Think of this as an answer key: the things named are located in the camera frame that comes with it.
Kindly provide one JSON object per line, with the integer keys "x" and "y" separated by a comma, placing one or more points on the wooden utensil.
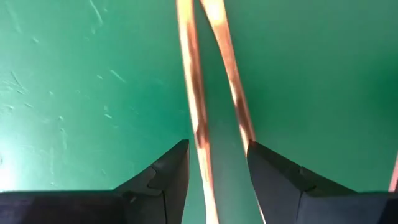
{"x": 194, "y": 93}

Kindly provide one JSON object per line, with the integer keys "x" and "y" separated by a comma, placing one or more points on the green table mat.
{"x": 93, "y": 93}

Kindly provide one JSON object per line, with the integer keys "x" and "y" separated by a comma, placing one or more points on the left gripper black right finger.
{"x": 311, "y": 205}

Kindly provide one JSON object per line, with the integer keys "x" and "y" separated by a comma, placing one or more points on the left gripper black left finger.
{"x": 124, "y": 208}

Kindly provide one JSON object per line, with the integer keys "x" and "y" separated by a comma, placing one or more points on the copper coloured knife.
{"x": 230, "y": 71}

